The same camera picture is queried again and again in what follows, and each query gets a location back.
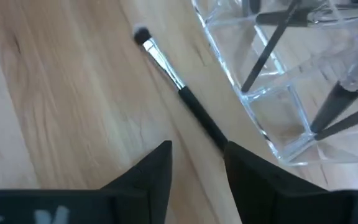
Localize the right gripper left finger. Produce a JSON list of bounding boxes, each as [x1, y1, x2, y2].
[[100, 139, 174, 224]]

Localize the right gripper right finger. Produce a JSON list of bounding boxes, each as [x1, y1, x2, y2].
[[223, 141, 354, 224]]

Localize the silver-ferrule black makeup brush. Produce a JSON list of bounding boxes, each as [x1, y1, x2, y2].
[[310, 76, 358, 134], [132, 24, 229, 153]]

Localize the thin black makeup brush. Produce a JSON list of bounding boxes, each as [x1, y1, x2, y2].
[[241, 0, 303, 93], [314, 101, 358, 141]]

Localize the black fan makeup brush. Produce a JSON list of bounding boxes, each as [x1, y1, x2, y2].
[[255, 6, 315, 28]]

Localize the clear acrylic brush organizer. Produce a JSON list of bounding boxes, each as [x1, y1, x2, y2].
[[191, 0, 358, 166]]

